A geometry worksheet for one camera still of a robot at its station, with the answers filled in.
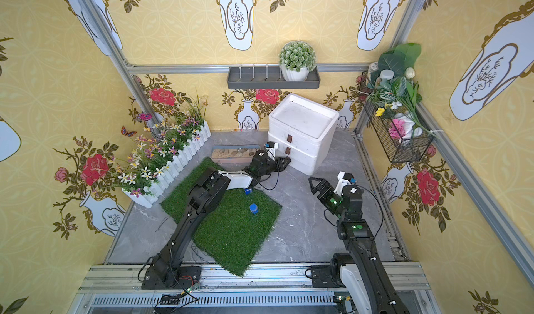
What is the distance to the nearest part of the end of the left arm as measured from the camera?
879 millimetres

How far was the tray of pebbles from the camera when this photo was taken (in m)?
1.08

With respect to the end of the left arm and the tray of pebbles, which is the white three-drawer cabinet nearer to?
the end of the left arm
